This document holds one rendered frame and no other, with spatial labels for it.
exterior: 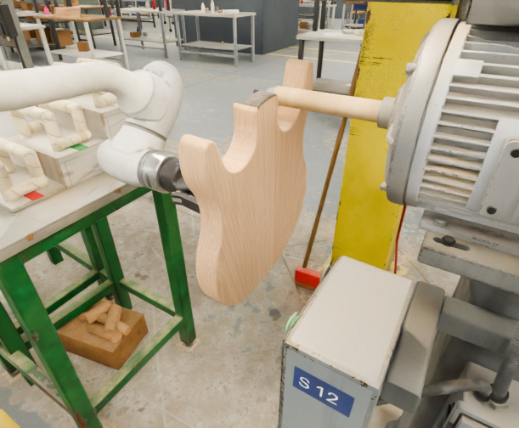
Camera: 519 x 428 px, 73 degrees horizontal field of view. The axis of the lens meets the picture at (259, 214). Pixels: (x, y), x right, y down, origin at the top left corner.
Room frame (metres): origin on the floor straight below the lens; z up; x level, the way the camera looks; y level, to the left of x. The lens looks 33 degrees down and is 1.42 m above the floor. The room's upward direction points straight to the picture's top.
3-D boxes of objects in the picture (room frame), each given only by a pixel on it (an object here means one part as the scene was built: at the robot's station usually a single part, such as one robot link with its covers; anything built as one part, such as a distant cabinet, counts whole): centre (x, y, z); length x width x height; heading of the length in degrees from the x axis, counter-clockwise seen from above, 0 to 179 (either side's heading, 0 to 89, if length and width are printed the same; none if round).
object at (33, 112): (0.97, 0.63, 1.12); 0.20 x 0.03 x 0.03; 58
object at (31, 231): (0.97, 0.69, 0.55); 0.62 x 0.58 x 0.76; 59
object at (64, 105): (1.04, 0.59, 1.12); 0.20 x 0.03 x 0.03; 58
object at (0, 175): (0.79, 0.65, 0.99); 0.03 x 0.03 x 0.09
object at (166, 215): (1.04, 0.33, 0.45); 0.05 x 0.05 x 0.90; 59
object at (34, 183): (0.82, 0.61, 0.96); 0.11 x 0.03 x 0.03; 149
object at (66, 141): (0.95, 0.53, 1.04); 0.11 x 0.03 x 0.03; 149
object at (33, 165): (0.86, 0.60, 0.99); 0.03 x 0.03 x 0.09
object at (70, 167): (1.00, 0.61, 0.98); 0.27 x 0.16 x 0.09; 59
